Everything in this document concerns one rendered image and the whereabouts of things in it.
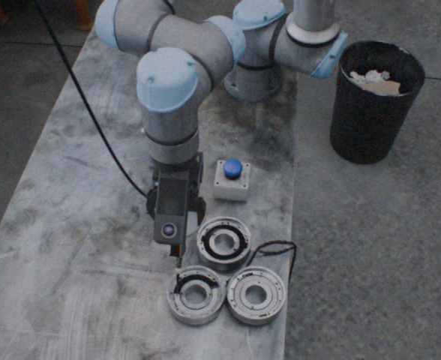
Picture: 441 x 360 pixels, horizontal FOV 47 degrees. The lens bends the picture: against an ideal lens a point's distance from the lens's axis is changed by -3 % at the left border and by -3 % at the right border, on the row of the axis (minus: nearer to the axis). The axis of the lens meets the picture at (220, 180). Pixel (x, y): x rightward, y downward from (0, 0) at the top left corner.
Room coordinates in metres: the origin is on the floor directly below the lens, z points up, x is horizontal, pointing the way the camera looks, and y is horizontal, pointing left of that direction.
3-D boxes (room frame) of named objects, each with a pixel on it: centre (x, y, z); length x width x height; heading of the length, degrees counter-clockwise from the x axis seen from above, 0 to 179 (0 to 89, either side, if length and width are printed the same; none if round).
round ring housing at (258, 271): (0.43, -0.07, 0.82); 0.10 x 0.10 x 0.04
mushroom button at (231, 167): (0.69, -0.03, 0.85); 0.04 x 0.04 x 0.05
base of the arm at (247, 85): (1.04, -0.08, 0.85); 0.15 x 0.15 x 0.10
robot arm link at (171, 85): (0.51, 0.07, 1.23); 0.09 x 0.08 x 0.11; 150
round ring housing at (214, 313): (0.43, 0.04, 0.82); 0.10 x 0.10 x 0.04
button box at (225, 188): (0.70, -0.03, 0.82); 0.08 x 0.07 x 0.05; 173
